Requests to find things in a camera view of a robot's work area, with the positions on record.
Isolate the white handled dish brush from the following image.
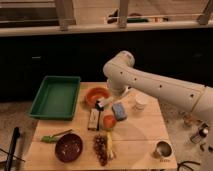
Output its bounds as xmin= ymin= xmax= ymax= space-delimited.
xmin=95 ymin=97 xmax=113 ymax=111

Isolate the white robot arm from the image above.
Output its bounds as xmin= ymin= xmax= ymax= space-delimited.
xmin=103 ymin=51 xmax=213 ymax=148

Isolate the orange red bowl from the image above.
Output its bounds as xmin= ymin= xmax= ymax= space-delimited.
xmin=85 ymin=87 xmax=110 ymax=108

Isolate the dark maroon bowl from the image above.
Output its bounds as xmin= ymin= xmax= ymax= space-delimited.
xmin=55 ymin=133 xmax=83 ymax=163

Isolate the blue sponge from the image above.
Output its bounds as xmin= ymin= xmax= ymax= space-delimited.
xmin=112 ymin=102 xmax=127 ymax=121

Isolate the orange fruit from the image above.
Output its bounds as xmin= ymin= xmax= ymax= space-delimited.
xmin=103 ymin=115 xmax=116 ymax=130

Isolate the white plastic cup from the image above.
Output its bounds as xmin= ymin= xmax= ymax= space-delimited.
xmin=134 ymin=93 xmax=148 ymax=110

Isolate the wooden block eraser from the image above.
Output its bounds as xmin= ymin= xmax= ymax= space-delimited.
xmin=87 ymin=108 xmax=100 ymax=131

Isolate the yellow corn piece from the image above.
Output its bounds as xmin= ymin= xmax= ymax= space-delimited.
xmin=107 ymin=132 xmax=114 ymax=160

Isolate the green plastic tray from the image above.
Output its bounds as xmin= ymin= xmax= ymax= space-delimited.
xmin=29 ymin=76 xmax=81 ymax=120

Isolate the bunch of brown grapes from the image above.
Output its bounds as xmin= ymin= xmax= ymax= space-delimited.
xmin=93 ymin=135 xmax=108 ymax=166

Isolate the metal cup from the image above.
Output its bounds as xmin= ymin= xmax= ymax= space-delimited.
xmin=153 ymin=141 xmax=172 ymax=158

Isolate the black stand pole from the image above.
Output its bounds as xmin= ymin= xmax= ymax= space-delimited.
xmin=4 ymin=127 xmax=20 ymax=171

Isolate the green handled peeler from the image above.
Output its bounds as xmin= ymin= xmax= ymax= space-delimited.
xmin=41 ymin=129 xmax=72 ymax=143

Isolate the black cable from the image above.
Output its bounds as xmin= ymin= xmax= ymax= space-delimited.
xmin=176 ymin=160 xmax=203 ymax=171

